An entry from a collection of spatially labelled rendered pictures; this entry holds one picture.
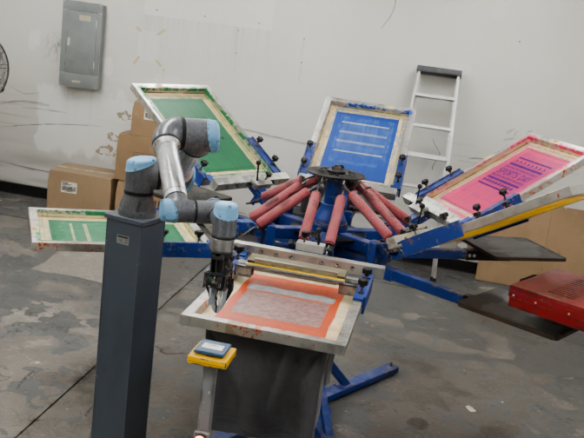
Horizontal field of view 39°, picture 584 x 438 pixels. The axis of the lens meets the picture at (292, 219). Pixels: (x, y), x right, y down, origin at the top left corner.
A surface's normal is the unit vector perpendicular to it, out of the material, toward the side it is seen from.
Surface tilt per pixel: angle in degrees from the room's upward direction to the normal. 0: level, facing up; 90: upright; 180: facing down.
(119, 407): 90
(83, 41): 90
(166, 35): 90
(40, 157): 90
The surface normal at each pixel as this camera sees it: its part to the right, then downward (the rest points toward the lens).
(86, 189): -0.14, 0.22
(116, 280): -0.42, 0.17
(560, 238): -0.17, 0.00
